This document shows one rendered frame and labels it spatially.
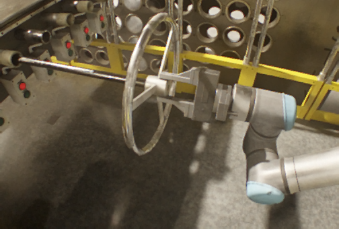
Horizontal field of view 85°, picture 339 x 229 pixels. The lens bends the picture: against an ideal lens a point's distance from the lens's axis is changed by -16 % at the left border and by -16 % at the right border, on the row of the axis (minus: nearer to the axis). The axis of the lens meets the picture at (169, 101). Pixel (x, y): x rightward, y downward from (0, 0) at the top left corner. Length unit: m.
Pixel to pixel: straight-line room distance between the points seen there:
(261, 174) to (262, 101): 0.17
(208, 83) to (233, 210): 0.94
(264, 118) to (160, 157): 1.01
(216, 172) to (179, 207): 0.32
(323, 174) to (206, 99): 0.32
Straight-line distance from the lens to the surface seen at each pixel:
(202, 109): 0.56
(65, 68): 0.74
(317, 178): 0.55
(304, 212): 1.50
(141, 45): 0.43
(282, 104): 0.55
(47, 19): 1.20
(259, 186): 0.54
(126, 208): 1.33
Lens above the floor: 1.25
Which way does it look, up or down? 45 degrees down
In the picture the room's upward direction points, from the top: 1 degrees counter-clockwise
